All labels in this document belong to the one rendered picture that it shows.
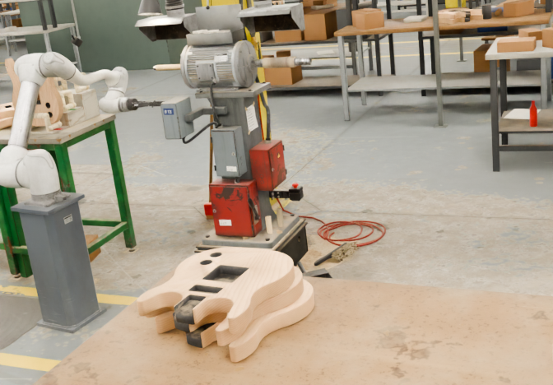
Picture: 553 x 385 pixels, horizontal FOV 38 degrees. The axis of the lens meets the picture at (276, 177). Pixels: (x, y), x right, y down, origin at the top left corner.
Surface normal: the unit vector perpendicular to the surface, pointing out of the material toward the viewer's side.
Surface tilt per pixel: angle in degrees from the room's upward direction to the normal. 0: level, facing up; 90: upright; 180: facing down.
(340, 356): 0
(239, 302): 0
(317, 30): 90
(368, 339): 0
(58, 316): 90
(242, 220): 90
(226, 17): 90
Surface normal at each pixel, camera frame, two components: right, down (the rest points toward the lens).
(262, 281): -0.11, -0.95
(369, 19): 0.37, 0.24
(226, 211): -0.38, 0.32
